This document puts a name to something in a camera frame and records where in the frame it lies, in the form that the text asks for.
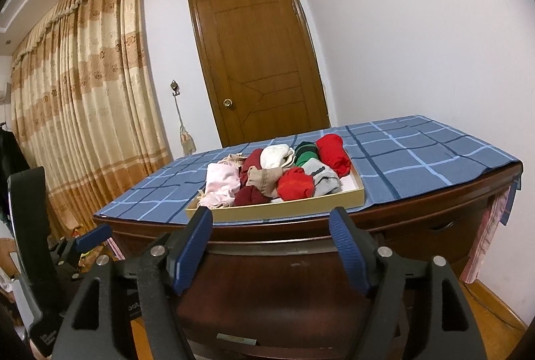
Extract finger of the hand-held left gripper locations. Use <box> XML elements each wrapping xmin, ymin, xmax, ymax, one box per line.
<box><xmin>49</xmin><ymin>225</ymin><xmax>113</xmax><ymax>283</ymax></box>

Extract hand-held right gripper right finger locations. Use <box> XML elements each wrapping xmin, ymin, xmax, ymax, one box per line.
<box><xmin>329</xmin><ymin>207</ymin><xmax>488</xmax><ymax>360</ymax></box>

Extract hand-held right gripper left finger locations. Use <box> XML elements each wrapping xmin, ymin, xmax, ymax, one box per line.
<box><xmin>52</xmin><ymin>206</ymin><xmax>214</xmax><ymax>360</ymax></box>

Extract shallow cardboard tray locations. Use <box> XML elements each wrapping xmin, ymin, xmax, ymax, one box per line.
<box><xmin>185</xmin><ymin>143</ymin><xmax>365</xmax><ymax>223</ymax></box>

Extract grey underwear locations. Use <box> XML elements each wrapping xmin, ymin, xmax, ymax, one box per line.
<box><xmin>302</xmin><ymin>159</ymin><xmax>341</xmax><ymax>197</ymax></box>

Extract pale pink underwear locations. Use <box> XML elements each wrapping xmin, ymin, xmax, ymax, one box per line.
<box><xmin>196</xmin><ymin>161</ymin><xmax>242</xmax><ymax>211</ymax></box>

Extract wide wooden drawer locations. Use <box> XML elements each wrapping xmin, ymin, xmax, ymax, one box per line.
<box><xmin>173</xmin><ymin>241</ymin><xmax>408</xmax><ymax>360</ymax></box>

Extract dark red underwear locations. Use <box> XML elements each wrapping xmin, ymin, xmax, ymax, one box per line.
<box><xmin>234</xmin><ymin>148</ymin><xmax>270</xmax><ymax>207</ymax></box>

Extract bright red underwear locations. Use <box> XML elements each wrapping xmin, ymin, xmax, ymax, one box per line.
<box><xmin>315</xmin><ymin>133</ymin><xmax>352</xmax><ymax>178</ymax></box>
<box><xmin>276</xmin><ymin>167</ymin><xmax>315</xmax><ymax>202</ymax></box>

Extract beige patterned underwear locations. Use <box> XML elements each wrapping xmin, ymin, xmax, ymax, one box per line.
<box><xmin>221</xmin><ymin>153</ymin><xmax>251</xmax><ymax>168</ymax></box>

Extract tan underwear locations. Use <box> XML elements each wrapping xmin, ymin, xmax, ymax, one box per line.
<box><xmin>246</xmin><ymin>167</ymin><xmax>285</xmax><ymax>197</ymax></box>

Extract green navy striped underwear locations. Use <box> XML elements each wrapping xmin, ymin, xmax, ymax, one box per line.
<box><xmin>294</xmin><ymin>141</ymin><xmax>320</xmax><ymax>167</ymax></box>

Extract cream underwear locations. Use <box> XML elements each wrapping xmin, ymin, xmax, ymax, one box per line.
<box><xmin>260</xmin><ymin>144</ymin><xmax>295</xmax><ymax>170</ymax></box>

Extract small wooden side drawer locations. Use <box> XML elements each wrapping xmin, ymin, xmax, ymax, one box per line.
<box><xmin>382</xmin><ymin>209</ymin><xmax>488</xmax><ymax>246</ymax></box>

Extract dark wooden desk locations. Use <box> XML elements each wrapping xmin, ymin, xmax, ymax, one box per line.
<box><xmin>93</xmin><ymin>161</ymin><xmax>523</xmax><ymax>360</ymax></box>

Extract dark hanging clothes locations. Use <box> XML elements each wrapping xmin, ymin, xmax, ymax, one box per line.
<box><xmin>0</xmin><ymin>121</ymin><xmax>31</xmax><ymax>218</ymax></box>

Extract beige curtain tassel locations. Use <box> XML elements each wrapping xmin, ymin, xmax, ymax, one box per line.
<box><xmin>173</xmin><ymin>92</ymin><xmax>197</xmax><ymax>156</ymax></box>

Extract blue checked tablecloth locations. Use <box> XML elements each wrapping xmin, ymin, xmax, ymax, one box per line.
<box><xmin>94</xmin><ymin>114</ymin><xmax>523</xmax><ymax>224</ymax></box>

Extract beige patterned curtain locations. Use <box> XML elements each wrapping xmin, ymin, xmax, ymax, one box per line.
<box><xmin>9</xmin><ymin>0</ymin><xmax>289</xmax><ymax>231</ymax></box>

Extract brown wooden door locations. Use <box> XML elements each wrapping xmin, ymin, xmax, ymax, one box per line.
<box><xmin>184</xmin><ymin>0</ymin><xmax>331</xmax><ymax>147</ymax></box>

